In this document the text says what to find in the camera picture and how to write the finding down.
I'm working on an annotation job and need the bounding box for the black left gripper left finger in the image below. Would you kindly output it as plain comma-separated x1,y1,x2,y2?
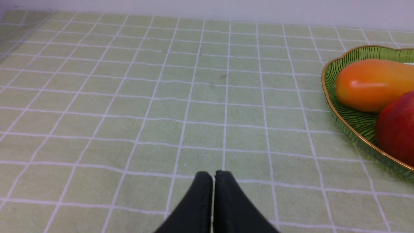
155,172,213,233

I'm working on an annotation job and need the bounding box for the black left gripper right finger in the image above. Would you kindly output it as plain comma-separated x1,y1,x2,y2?
213,171,279,233

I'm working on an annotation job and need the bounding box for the green checkered tablecloth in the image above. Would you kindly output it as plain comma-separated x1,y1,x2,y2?
0,10,413,233

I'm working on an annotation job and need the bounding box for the green glass plate gold rim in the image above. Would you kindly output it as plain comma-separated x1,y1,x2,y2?
321,45,414,182

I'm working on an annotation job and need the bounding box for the red apple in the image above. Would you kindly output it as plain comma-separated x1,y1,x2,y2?
375,91,414,166

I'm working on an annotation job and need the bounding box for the orange mango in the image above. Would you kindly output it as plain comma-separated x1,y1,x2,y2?
334,59,414,113

